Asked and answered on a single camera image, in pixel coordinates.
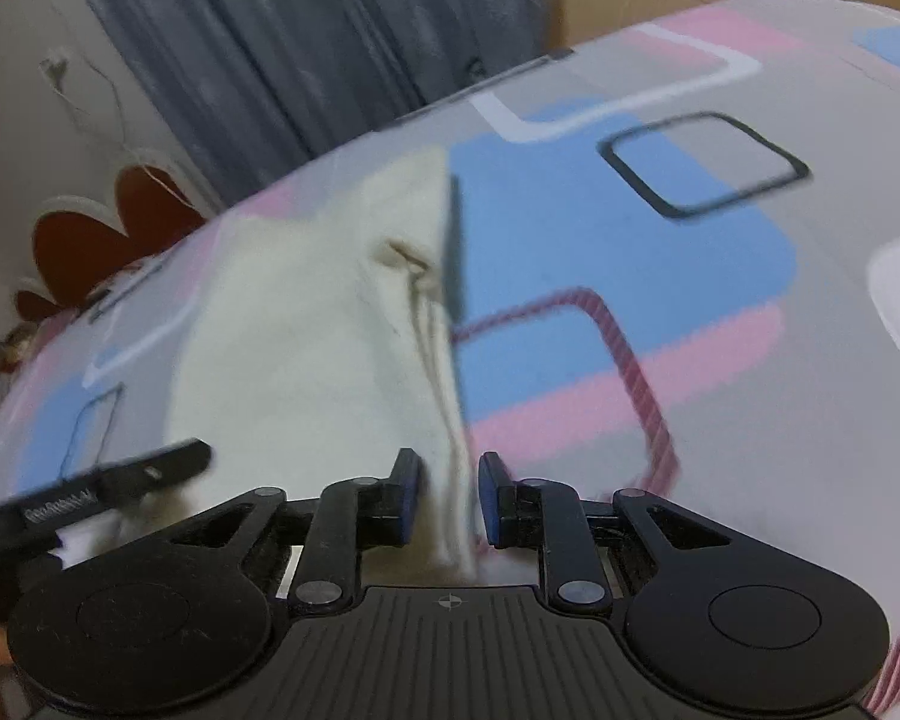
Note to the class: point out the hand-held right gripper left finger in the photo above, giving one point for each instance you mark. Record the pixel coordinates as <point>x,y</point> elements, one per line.
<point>409,499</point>

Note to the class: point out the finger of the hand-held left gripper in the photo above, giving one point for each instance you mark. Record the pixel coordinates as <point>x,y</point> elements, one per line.
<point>120,484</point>

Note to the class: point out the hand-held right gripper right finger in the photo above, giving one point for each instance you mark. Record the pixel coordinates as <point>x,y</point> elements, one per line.
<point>493,499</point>

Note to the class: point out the cream cloth garment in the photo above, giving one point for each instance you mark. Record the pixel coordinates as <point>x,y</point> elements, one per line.
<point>307,360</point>

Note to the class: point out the red scalloped headboard white trim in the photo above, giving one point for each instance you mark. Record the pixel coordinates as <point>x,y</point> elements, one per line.
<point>112,240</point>

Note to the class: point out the pink blue grey patterned bedsheet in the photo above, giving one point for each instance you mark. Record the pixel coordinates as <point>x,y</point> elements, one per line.
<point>645,277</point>

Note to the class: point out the blue grey curtain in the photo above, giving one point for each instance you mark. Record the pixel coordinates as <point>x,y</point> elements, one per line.
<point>307,37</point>

